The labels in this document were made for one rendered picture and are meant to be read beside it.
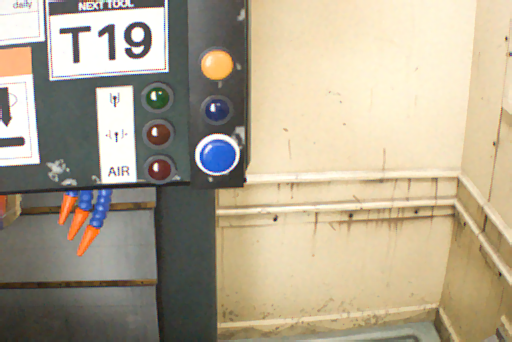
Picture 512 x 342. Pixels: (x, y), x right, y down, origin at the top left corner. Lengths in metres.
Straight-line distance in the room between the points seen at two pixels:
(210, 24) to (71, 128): 0.14
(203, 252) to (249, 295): 0.52
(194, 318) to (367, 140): 0.60
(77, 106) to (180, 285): 0.93
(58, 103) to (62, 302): 0.92
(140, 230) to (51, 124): 0.79
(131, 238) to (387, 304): 0.90
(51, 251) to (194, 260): 0.28
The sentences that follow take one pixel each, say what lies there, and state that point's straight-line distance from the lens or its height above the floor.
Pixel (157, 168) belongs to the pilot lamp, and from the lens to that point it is 0.64.
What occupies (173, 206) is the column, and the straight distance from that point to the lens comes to 1.43.
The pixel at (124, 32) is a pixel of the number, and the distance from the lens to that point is 0.61.
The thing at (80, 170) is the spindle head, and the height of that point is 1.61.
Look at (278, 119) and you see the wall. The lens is 1.76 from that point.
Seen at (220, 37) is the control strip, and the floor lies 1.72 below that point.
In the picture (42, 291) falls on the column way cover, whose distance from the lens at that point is 1.50.
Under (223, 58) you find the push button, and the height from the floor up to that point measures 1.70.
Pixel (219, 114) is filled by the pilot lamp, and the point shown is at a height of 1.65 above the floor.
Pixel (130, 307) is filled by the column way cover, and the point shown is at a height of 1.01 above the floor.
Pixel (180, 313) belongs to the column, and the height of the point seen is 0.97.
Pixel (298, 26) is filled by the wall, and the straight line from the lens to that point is 1.70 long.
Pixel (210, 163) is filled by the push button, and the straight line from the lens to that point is 0.64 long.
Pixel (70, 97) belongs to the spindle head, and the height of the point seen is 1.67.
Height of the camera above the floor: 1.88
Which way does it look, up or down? 28 degrees down
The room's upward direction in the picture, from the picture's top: straight up
